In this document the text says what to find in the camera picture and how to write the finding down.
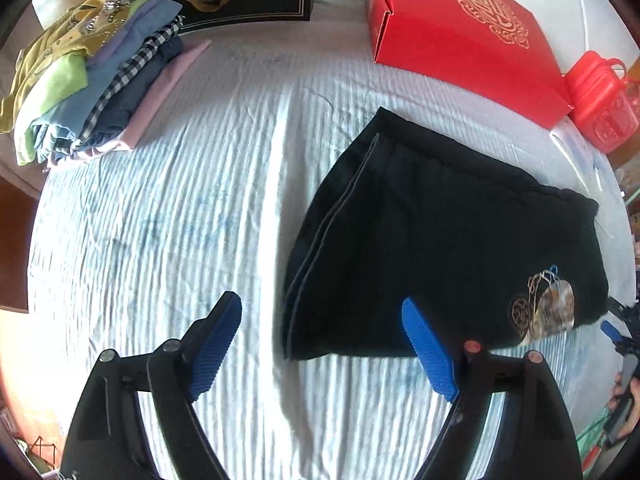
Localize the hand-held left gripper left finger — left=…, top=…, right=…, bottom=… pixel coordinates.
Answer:
left=59, top=291, right=244, bottom=480

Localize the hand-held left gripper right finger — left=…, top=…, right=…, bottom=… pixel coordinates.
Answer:
left=401, top=297, right=583, bottom=480

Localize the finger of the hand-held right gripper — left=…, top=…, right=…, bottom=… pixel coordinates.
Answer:
left=606, top=297, right=640, bottom=328
left=600, top=320, right=640, bottom=357

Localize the black garment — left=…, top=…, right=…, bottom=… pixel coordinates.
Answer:
left=280, top=106, right=611, bottom=362

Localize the stack of folded clothes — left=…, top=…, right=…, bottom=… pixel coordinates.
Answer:
left=0, top=0, right=214, bottom=169

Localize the person's right hand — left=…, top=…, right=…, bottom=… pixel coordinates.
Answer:
left=608, top=371, right=640, bottom=442

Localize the green bag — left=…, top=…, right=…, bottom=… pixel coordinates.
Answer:
left=575, top=407, right=618, bottom=480

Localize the clear plastic bag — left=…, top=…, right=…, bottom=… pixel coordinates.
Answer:
left=582, top=147, right=621, bottom=198

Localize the white booklet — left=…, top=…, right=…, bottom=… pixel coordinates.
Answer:
left=549, top=119, right=596, bottom=186

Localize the small red suitcase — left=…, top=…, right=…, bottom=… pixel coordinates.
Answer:
left=564, top=50, right=640, bottom=155

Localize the wooden nightstand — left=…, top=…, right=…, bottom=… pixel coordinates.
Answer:
left=0, top=175, right=41, bottom=315

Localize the red gift box gold emblem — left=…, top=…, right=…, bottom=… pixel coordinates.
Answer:
left=364, top=0, right=574, bottom=131

